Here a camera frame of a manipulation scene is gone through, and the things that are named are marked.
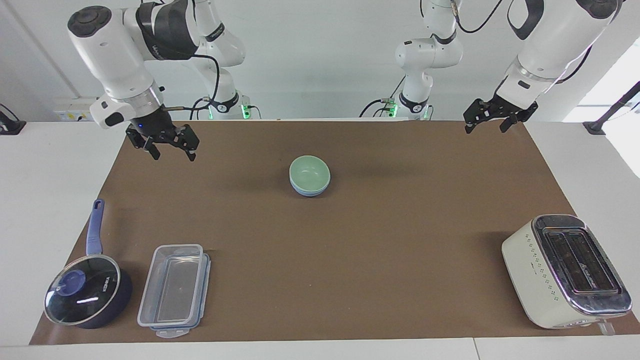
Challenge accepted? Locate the cream toaster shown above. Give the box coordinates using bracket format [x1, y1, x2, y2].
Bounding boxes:
[501, 213, 633, 336]

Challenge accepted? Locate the clear plastic container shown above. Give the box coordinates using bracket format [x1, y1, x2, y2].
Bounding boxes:
[137, 243, 205, 329]

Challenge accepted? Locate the white wall socket strip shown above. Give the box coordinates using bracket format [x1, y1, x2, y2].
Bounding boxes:
[52, 97, 97, 123]

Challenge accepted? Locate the green bowl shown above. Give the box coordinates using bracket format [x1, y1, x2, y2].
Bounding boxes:
[289, 155, 332, 194]

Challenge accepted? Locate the black cable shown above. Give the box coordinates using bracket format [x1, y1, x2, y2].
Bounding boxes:
[449, 0, 506, 35]
[358, 75, 407, 119]
[188, 96, 214, 121]
[552, 44, 595, 85]
[136, 0, 221, 112]

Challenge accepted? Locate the glass saucepan lid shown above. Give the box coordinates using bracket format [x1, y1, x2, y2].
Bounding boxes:
[43, 254, 123, 327]

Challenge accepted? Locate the dark blue saucepan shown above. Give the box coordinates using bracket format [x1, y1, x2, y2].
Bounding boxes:
[44, 199, 134, 330]

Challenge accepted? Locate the clear container lid blue seal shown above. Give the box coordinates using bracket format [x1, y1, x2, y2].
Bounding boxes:
[149, 252, 212, 339]

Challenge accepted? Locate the blue bowl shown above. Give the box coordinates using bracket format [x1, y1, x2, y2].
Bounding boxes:
[289, 176, 331, 198]

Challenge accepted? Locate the black stand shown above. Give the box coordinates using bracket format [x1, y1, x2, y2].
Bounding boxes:
[0, 102, 27, 136]
[582, 80, 640, 136]

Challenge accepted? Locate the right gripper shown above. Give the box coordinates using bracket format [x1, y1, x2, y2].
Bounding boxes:
[125, 106, 201, 162]

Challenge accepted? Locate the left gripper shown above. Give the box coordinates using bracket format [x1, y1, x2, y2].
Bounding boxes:
[462, 94, 539, 135]

